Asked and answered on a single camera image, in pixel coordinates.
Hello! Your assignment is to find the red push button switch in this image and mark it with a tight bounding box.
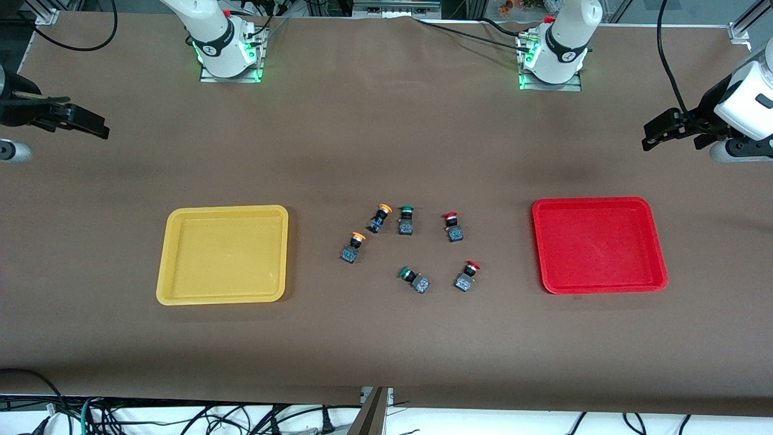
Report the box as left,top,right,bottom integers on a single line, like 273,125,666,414
442,211,464,243
454,260,481,293

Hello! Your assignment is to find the yellow push button switch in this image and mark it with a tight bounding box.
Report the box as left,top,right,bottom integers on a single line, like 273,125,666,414
367,204,394,234
340,231,367,264

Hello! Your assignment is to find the red plastic tray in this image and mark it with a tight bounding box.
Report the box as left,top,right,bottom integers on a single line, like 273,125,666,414
531,196,669,295

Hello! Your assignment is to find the yellow plastic tray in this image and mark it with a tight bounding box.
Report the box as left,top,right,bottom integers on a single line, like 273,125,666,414
156,205,289,306

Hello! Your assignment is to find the brown table cover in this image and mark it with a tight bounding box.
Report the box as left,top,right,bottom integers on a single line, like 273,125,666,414
0,11,773,417

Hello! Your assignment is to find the aluminium frame corner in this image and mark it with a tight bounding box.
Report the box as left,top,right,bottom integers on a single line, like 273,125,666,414
728,0,773,44
33,0,62,26

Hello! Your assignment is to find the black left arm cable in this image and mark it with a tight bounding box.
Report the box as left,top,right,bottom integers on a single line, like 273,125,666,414
656,0,690,115

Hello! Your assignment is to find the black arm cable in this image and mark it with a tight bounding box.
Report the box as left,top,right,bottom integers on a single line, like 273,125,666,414
656,0,690,115
21,0,119,53

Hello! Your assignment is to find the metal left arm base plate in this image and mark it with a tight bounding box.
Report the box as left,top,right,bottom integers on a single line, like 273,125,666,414
517,31,584,92

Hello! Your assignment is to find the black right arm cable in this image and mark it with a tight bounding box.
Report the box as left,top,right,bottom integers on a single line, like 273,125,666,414
21,0,119,53

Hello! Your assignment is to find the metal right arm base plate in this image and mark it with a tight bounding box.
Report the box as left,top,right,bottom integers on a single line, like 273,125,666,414
199,25,268,83

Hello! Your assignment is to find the black cable across table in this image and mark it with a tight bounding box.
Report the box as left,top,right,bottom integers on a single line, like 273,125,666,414
414,17,533,48

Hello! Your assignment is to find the black looped floor cable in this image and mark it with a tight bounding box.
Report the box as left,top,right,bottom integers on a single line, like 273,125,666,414
0,367,76,435

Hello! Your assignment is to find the grey metal frame bar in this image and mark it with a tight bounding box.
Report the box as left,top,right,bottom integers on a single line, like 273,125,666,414
352,0,443,20

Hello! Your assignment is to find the green floor cable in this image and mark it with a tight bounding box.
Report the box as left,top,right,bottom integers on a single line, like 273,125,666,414
80,396,98,435

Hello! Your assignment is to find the aluminium frame post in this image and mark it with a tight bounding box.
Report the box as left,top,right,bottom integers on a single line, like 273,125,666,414
346,387,394,435

